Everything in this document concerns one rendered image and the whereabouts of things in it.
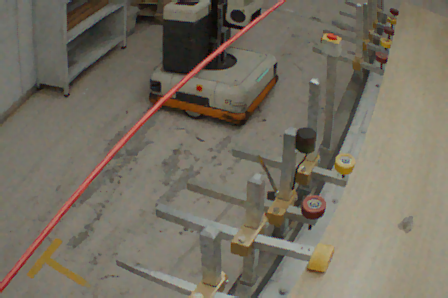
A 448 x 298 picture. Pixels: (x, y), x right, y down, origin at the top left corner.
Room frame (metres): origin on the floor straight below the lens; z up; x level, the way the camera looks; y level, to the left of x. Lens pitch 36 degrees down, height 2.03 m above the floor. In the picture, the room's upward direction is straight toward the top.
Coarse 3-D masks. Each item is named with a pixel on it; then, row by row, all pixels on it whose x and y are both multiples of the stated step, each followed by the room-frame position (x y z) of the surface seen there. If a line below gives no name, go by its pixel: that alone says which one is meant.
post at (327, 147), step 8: (328, 56) 1.80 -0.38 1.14; (328, 64) 1.80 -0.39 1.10; (336, 64) 1.81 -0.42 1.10; (328, 72) 1.80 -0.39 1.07; (336, 72) 1.82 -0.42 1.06; (328, 80) 1.80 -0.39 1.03; (336, 80) 1.82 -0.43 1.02; (328, 88) 1.80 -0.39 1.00; (328, 96) 1.80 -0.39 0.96; (328, 104) 1.80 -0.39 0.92; (328, 112) 1.80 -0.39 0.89; (328, 120) 1.80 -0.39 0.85; (328, 128) 1.79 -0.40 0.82; (328, 136) 1.79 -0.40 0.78; (328, 144) 1.79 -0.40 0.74; (328, 152) 1.78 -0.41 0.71
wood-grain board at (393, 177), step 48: (432, 48) 2.65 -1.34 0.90; (384, 96) 1.94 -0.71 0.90; (432, 96) 1.99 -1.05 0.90; (384, 144) 1.58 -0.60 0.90; (432, 144) 1.58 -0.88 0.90; (384, 192) 1.30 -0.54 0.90; (432, 192) 1.27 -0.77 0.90; (336, 240) 1.09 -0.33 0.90; (384, 240) 1.06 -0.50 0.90; (432, 240) 1.02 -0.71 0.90; (336, 288) 0.89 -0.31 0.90; (384, 288) 0.85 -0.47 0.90; (432, 288) 0.80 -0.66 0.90
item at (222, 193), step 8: (192, 184) 1.42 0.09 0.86; (200, 184) 1.42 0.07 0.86; (208, 184) 1.42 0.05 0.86; (200, 192) 1.41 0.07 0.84; (208, 192) 1.40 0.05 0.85; (216, 192) 1.39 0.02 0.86; (224, 192) 1.38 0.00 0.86; (232, 192) 1.38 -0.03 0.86; (240, 192) 1.38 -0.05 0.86; (224, 200) 1.38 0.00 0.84; (232, 200) 1.36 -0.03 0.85; (240, 200) 1.35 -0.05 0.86; (264, 208) 1.32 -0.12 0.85; (288, 208) 1.30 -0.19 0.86; (296, 208) 1.30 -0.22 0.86; (288, 216) 1.29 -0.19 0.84; (296, 216) 1.27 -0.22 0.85; (312, 224) 1.25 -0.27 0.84
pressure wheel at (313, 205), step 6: (306, 198) 1.29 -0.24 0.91; (312, 198) 1.29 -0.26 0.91; (318, 198) 1.29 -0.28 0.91; (306, 204) 1.26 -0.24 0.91; (312, 204) 1.26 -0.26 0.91; (318, 204) 1.26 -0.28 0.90; (324, 204) 1.26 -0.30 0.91; (306, 210) 1.24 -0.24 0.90; (312, 210) 1.23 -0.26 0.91; (318, 210) 1.23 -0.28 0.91; (324, 210) 1.24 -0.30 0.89; (306, 216) 1.24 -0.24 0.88; (312, 216) 1.23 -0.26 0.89; (318, 216) 1.23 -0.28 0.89
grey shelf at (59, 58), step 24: (48, 0) 3.56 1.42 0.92; (72, 0) 4.17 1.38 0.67; (120, 0) 4.31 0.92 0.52; (48, 24) 3.56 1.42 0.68; (96, 24) 4.44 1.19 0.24; (120, 24) 4.30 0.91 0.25; (48, 48) 3.56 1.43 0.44; (72, 48) 4.15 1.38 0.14; (96, 48) 4.06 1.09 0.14; (48, 72) 3.57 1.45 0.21; (72, 72) 3.64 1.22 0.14
